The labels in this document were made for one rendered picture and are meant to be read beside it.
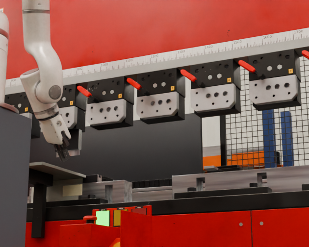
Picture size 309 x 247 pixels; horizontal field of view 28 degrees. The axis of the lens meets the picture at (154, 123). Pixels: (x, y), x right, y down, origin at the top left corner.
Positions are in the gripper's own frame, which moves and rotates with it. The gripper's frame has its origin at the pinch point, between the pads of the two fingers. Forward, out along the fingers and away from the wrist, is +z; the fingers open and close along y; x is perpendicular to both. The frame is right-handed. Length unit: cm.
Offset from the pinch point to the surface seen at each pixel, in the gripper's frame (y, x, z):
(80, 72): 6.4, -22.3, -21.8
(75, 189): -3.2, 2.4, 12.2
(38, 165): -11.2, 16.2, -5.9
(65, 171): -9.0, 6.5, 2.0
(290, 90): -67, -45, -6
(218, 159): 69, -135, 83
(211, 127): 268, -324, 169
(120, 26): -5, -38, -33
